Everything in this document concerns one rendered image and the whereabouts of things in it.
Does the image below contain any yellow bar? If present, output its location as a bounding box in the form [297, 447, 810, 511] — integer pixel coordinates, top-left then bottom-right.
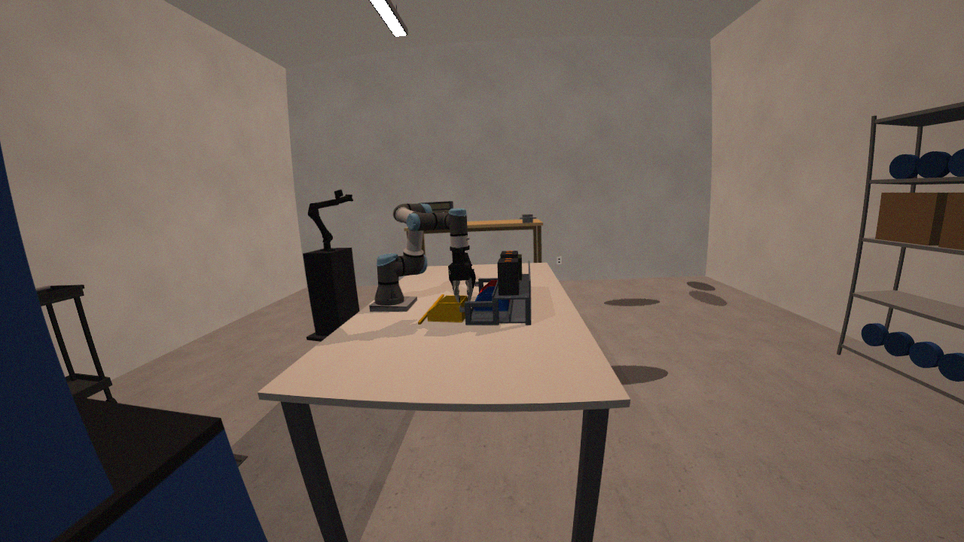
[418, 294, 444, 324]

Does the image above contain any blue open bin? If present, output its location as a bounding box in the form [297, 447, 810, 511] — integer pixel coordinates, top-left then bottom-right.
[474, 287, 509, 311]

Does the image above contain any yellow bin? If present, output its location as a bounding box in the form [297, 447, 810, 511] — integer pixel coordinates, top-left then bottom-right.
[427, 295, 467, 322]

